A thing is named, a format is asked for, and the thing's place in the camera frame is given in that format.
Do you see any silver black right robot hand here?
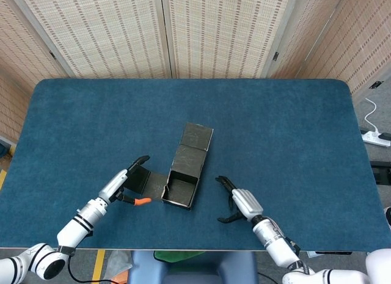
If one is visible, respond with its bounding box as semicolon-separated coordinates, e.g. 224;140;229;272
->
215;175;265;225

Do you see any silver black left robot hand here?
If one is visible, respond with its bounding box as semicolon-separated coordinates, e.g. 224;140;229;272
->
98;155;152;207

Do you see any black foldable cardboard box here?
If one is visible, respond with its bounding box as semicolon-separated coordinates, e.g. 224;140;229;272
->
123;122;214;210

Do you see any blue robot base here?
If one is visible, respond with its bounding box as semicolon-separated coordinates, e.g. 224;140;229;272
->
127;250;259;284

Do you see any black equipment box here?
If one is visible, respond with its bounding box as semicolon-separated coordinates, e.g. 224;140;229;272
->
369;161;391;186

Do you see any blue felt table mat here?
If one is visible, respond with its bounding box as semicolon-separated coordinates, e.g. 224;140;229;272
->
0;78;391;252

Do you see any grey plastic bag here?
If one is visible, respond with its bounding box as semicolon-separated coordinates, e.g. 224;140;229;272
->
102;250;134;283

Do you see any green cloth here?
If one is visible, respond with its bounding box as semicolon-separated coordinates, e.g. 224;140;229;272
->
153;250;206;263

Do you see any orange item under bag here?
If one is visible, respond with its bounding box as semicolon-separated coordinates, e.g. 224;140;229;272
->
111;270;129;284

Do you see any white power strip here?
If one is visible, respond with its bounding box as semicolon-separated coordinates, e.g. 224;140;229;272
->
361;129;391;148

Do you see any woven bamboo folding screen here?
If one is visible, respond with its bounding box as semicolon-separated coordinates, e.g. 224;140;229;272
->
0;0;391;144

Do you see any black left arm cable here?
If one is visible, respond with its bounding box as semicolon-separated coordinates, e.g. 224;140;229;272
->
67;253;129;284

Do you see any white power cable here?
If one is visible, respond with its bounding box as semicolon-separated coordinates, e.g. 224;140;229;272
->
364;97;382;135

